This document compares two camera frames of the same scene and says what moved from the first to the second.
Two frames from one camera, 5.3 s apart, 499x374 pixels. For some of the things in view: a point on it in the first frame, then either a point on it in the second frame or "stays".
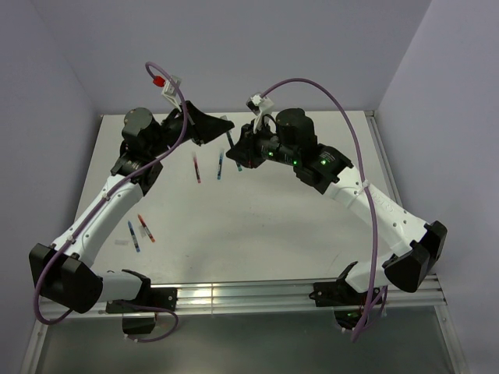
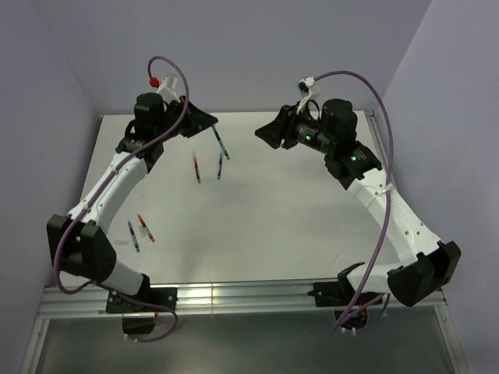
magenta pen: (196, 168) stays
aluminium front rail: (290, 298) stays
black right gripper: (245, 151) → (282, 126)
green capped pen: (232, 142) → (221, 141)
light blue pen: (220, 167) stays
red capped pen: (146, 228) stays
